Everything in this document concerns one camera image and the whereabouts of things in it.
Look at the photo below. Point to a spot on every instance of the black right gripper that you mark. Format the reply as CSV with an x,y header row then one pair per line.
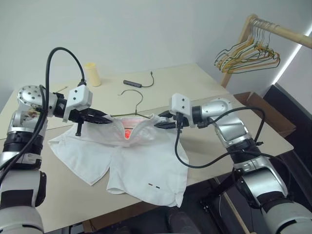
x,y
185,120

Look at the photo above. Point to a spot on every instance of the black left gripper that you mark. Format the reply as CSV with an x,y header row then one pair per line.
x,y
78,115

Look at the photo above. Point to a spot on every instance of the white shorts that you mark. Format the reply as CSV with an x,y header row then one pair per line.
x,y
146,170

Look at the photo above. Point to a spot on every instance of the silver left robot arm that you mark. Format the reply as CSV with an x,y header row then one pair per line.
x,y
28,93

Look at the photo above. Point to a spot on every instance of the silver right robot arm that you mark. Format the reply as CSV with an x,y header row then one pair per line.
x,y
234,129

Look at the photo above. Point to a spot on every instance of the pale yellow plastic cup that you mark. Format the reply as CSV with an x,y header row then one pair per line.
x,y
93,75

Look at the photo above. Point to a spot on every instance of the bunch of hangers on rack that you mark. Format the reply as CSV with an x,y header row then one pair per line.
x,y
243,65

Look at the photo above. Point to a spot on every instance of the brown cardboard box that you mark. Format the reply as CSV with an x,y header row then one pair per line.
x,y
265,107

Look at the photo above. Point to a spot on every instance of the dark rounded shape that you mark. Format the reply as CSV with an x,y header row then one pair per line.
x,y
180,221

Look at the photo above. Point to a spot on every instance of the light wooden slat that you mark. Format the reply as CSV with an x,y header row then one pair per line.
x,y
235,214

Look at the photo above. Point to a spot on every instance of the black panel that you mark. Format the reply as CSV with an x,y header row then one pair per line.
x,y
297,117

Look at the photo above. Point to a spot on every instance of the wooden clothes rack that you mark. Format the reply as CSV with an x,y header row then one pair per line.
x,y
287,31

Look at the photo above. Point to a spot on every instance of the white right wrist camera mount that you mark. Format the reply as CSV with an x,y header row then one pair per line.
x,y
181,103

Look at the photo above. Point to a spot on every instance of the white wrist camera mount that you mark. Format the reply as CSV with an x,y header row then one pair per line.
x,y
181,103
79,97

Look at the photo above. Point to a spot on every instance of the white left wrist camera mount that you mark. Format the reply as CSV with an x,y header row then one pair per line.
x,y
79,97

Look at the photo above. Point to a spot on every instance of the black table frame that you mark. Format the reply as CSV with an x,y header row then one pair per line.
x,y
225,185

